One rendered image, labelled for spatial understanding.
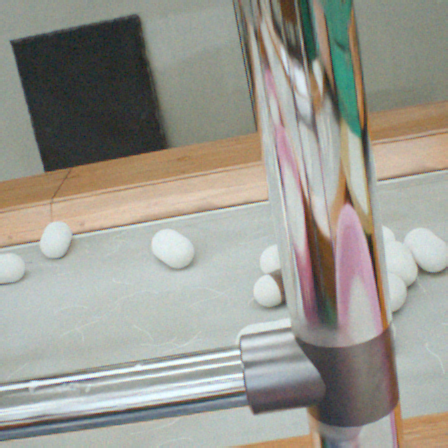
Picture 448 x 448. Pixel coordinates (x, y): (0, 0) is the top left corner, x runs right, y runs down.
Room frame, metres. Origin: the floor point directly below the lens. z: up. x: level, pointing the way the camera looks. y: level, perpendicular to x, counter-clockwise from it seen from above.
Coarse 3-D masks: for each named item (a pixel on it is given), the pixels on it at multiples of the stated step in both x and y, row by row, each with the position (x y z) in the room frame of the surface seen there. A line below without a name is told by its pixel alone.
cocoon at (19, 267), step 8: (0, 256) 0.46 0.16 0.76; (8, 256) 0.46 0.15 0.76; (16, 256) 0.46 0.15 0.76; (0, 264) 0.45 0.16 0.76; (8, 264) 0.45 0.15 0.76; (16, 264) 0.45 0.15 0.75; (24, 264) 0.46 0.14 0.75; (0, 272) 0.45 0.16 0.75; (8, 272) 0.45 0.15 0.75; (16, 272) 0.45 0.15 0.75; (0, 280) 0.45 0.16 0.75; (8, 280) 0.45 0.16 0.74; (16, 280) 0.45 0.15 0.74
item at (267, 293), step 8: (264, 280) 0.35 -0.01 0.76; (272, 280) 0.35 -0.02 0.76; (256, 288) 0.35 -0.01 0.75; (264, 288) 0.35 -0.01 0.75; (272, 288) 0.35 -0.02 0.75; (256, 296) 0.35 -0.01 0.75; (264, 296) 0.35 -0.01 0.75; (272, 296) 0.34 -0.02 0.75; (280, 296) 0.35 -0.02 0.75; (264, 304) 0.35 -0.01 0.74; (272, 304) 0.35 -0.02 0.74
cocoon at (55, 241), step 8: (56, 224) 0.50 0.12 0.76; (64, 224) 0.50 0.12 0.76; (48, 232) 0.49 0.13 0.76; (56, 232) 0.49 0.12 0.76; (64, 232) 0.49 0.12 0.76; (40, 240) 0.49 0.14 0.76; (48, 240) 0.48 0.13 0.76; (56, 240) 0.48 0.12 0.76; (64, 240) 0.48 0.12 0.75; (48, 248) 0.48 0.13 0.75; (56, 248) 0.48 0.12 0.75; (64, 248) 0.48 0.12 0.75; (48, 256) 0.48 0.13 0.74; (56, 256) 0.48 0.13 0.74
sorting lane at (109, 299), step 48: (384, 192) 0.48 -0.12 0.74; (432, 192) 0.47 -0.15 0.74; (96, 240) 0.51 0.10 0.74; (144, 240) 0.49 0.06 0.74; (192, 240) 0.47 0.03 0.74; (240, 240) 0.45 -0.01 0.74; (0, 288) 0.45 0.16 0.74; (48, 288) 0.44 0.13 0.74; (96, 288) 0.42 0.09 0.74; (144, 288) 0.41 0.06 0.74; (192, 288) 0.39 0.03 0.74; (240, 288) 0.38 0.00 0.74; (432, 288) 0.33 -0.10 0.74; (0, 336) 0.38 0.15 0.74; (48, 336) 0.37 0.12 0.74; (96, 336) 0.36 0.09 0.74; (144, 336) 0.35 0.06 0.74; (192, 336) 0.34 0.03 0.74; (432, 336) 0.29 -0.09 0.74; (432, 384) 0.25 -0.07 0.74; (96, 432) 0.27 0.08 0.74; (144, 432) 0.26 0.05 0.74; (192, 432) 0.25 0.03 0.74; (240, 432) 0.25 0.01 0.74; (288, 432) 0.24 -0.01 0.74
